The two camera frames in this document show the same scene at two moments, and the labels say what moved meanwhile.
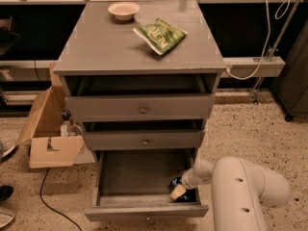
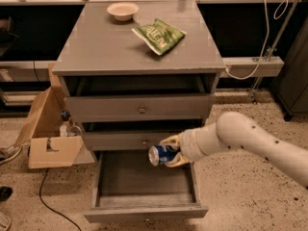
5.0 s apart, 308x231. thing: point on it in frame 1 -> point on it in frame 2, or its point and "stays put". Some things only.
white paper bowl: x=123 y=11 stays put
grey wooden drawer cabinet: x=127 y=96 stays put
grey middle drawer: x=144 y=136 stays put
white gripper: x=188 y=181 -> x=187 y=145
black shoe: x=6 y=192 stays put
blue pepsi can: x=191 y=194 -> x=159 y=154
